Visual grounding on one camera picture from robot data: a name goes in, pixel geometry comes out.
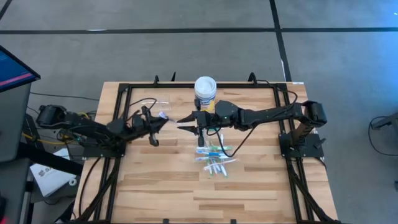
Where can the computer monitor blue screen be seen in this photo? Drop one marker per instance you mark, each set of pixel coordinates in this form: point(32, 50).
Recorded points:
point(12, 73)

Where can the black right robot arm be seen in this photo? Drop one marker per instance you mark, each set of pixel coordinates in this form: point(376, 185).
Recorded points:
point(267, 114)

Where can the grey metal stand leg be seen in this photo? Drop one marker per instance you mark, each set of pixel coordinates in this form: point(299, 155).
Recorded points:
point(387, 121)

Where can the grey monitor cabinet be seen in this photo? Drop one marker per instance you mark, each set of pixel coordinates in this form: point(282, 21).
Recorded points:
point(12, 124)

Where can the white tape roll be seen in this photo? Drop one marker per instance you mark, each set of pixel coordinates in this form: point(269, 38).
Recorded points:
point(73, 181)

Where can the black stand beam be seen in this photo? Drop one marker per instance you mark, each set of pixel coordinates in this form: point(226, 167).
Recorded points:
point(49, 158)

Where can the clear acrylic organizer box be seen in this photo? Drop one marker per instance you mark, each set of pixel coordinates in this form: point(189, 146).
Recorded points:
point(164, 104)

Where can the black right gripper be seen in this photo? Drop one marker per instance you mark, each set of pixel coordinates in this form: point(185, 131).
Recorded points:
point(205, 119)

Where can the white box on floor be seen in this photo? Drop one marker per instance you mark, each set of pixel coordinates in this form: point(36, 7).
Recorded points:
point(49, 177)

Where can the blue toothbrush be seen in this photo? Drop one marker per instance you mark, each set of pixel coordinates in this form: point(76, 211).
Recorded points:
point(213, 154)
point(214, 169)

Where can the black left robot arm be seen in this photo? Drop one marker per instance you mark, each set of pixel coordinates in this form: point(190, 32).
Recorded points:
point(90, 126)

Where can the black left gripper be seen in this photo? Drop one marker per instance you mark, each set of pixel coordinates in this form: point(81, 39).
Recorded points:
point(143, 126)

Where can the yellow Lysol wipes canister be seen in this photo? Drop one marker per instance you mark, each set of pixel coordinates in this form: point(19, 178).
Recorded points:
point(205, 88)

